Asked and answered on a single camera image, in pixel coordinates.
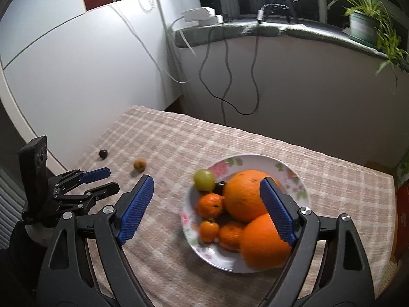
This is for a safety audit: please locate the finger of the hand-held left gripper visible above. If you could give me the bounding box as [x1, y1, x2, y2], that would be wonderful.
[53, 167, 112, 195]
[56, 182, 120, 213]

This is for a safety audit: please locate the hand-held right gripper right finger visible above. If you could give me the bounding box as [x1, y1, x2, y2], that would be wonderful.
[259, 177, 376, 307]

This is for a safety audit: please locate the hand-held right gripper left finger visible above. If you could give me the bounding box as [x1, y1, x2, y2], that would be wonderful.
[37, 175, 155, 307]

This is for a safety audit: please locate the large orange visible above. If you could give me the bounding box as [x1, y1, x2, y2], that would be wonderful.
[223, 169, 285, 223]

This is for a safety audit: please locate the small mandarin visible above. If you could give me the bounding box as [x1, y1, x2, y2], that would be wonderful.
[196, 193, 224, 220]
[199, 219, 220, 243]
[218, 221, 246, 251]

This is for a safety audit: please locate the floral white plate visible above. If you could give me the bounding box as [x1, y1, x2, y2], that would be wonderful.
[182, 154, 312, 274]

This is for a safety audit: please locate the green grape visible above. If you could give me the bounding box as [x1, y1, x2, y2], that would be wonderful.
[193, 169, 217, 192]

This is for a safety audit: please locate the person's left forearm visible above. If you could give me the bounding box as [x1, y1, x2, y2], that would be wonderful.
[0, 221, 53, 307]

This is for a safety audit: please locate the medium orange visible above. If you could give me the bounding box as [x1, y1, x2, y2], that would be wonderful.
[240, 214, 293, 270]

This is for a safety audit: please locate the checked tablecloth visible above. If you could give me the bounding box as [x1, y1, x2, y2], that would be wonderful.
[69, 105, 397, 307]

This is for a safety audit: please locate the white cabinet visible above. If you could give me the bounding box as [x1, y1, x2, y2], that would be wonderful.
[0, 0, 183, 174]

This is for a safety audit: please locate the red box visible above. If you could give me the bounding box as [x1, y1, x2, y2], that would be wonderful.
[394, 153, 409, 258]

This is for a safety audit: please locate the grey-green windowsill cloth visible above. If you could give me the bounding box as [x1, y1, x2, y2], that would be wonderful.
[171, 21, 392, 59]

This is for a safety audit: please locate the white power strip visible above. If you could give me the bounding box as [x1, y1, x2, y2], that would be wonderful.
[181, 6, 218, 23]
[198, 14, 224, 26]

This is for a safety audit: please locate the potted spider plant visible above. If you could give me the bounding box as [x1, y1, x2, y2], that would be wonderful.
[326, 0, 409, 95]

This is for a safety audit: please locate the black tripod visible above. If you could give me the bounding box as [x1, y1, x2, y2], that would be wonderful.
[270, 0, 303, 25]

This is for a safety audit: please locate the black cable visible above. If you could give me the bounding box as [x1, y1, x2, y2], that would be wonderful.
[220, 29, 261, 116]
[198, 27, 234, 125]

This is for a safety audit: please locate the long white cable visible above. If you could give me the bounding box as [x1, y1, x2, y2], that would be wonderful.
[109, 2, 195, 84]

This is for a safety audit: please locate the short white cable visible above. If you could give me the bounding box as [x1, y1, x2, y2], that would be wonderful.
[174, 19, 199, 57]

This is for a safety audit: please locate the silver cable adapter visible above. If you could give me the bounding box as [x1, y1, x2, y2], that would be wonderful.
[256, 4, 288, 24]

